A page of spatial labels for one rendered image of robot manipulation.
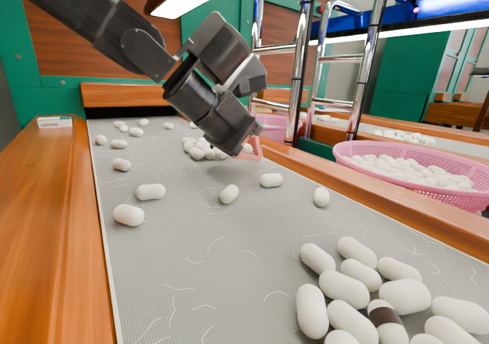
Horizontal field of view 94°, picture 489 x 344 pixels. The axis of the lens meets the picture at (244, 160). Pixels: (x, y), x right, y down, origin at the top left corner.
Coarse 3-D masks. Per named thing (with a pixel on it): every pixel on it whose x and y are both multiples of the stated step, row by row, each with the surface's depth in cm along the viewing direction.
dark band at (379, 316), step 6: (372, 312) 15; (378, 312) 15; (384, 312) 15; (390, 312) 15; (396, 312) 15; (372, 318) 15; (378, 318) 15; (384, 318) 14; (390, 318) 14; (396, 318) 14; (378, 324) 14; (402, 324) 14
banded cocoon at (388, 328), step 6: (378, 300) 16; (372, 306) 15; (378, 306) 15; (384, 306) 15; (390, 306) 15; (384, 324) 14; (390, 324) 14; (396, 324) 14; (378, 330) 14; (384, 330) 14; (390, 330) 14; (396, 330) 14; (402, 330) 14; (378, 336) 14; (384, 336) 14; (390, 336) 14; (396, 336) 13; (402, 336) 13; (384, 342) 14; (390, 342) 13; (396, 342) 13; (402, 342) 13; (408, 342) 14
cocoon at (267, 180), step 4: (264, 176) 34; (268, 176) 34; (272, 176) 34; (276, 176) 34; (280, 176) 34; (260, 180) 34; (264, 180) 34; (268, 180) 34; (272, 180) 34; (276, 180) 34; (280, 180) 34; (264, 184) 34; (268, 184) 34; (272, 184) 34; (276, 184) 34; (280, 184) 35
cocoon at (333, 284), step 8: (328, 272) 17; (336, 272) 17; (320, 280) 17; (328, 280) 17; (336, 280) 17; (344, 280) 17; (352, 280) 17; (320, 288) 17; (328, 288) 17; (336, 288) 16; (344, 288) 16; (352, 288) 16; (360, 288) 16; (328, 296) 17; (336, 296) 16; (344, 296) 16; (352, 296) 16; (360, 296) 16; (368, 296) 16; (352, 304) 16; (360, 304) 16
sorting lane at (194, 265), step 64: (128, 128) 67; (192, 128) 71; (128, 192) 31; (192, 192) 32; (256, 192) 33; (128, 256) 20; (192, 256) 21; (256, 256) 21; (384, 256) 22; (448, 256) 22; (128, 320) 15; (192, 320) 15; (256, 320) 16
